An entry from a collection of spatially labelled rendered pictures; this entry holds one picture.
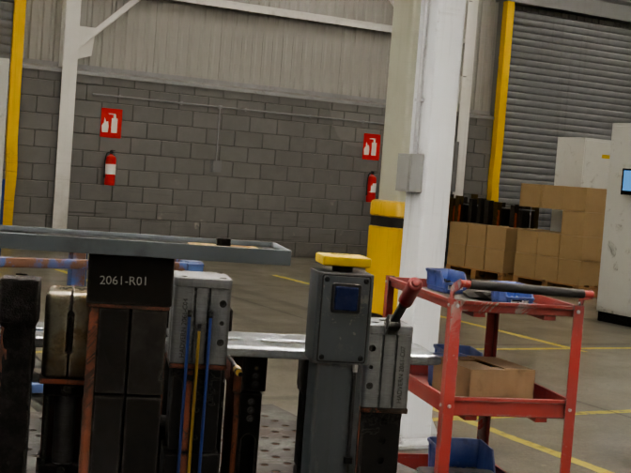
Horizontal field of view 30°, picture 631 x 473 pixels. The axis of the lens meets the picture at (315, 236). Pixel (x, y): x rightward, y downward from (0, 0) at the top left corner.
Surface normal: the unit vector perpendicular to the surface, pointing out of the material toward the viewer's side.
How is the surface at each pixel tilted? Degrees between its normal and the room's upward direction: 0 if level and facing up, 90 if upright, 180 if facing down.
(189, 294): 90
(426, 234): 90
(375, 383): 90
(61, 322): 90
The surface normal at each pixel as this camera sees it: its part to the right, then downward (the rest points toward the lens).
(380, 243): -0.86, -0.04
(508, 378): 0.37, 0.07
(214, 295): 0.17, 0.07
